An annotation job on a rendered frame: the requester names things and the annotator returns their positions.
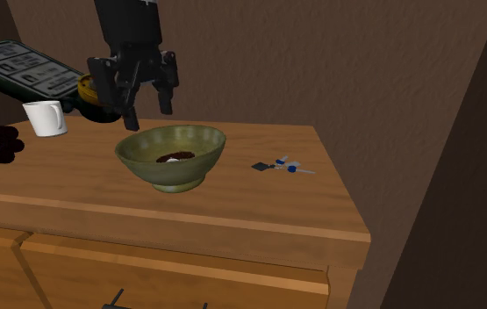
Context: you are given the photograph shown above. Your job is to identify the dark tablet with grey panels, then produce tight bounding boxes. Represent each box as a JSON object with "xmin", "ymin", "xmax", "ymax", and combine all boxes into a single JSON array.
[{"xmin": 0, "ymin": 40, "xmax": 85, "ymax": 104}]

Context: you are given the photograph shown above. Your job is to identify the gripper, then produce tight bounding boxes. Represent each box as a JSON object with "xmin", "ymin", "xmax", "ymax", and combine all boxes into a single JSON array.
[{"xmin": 86, "ymin": 0, "xmax": 181, "ymax": 133}]

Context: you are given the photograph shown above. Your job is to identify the wooden chest of drawers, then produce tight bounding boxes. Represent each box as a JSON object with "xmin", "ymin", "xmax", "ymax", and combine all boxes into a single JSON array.
[{"xmin": 0, "ymin": 114, "xmax": 372, "ymax": 309}]

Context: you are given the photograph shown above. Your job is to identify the white mug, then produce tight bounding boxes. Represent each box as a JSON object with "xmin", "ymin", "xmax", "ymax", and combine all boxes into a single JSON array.
[{"xmin": 22, "ymin": 99, "xmax": 68, "ymax": 139}]

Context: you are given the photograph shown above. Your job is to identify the keys with blue caps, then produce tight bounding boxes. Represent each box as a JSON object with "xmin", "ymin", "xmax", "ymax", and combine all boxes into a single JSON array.
[{"xmin": 251, "ymin": 155, "xmax": 318, "ymax": 176}]

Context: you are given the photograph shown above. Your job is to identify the green ceramic bowl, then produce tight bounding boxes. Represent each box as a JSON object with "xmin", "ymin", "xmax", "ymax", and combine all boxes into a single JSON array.
[{"xmin": 114, "ymin": 124, "xmax": 227, "ymax": 195}]

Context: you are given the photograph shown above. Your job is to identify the yellow round thing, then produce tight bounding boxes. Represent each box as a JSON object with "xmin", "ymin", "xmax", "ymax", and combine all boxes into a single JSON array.
[{"xmin": 76, "ymin": 73, "xmax": 99, "ymax": 108}]

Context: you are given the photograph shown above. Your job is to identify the dark brown flat thing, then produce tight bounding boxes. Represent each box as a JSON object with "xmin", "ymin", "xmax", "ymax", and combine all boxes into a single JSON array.
[{"xmin": 155, "ymin": 150, "xmax": 197, "ymax": 164}]

